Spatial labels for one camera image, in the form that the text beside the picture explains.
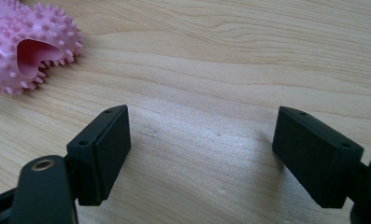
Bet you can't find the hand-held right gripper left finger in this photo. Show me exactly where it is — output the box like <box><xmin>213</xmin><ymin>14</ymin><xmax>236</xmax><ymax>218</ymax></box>
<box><xmin>65</xmin><ymin>105</ymin><xmax>132</xmax><ymax>207</ymax></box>

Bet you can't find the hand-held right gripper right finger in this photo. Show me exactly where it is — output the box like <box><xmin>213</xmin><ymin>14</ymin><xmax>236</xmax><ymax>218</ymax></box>
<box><xmin>271</xmin><ymin>105</ymin><xmax>364</xmax><ymax>209</ymax></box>

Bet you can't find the pink spiky rubber toy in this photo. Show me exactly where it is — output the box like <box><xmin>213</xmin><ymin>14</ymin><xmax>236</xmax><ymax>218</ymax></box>
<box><xmin>0</xmin><ymin>0</ymin><xmax>85</xmax><ymax>96</ymax></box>

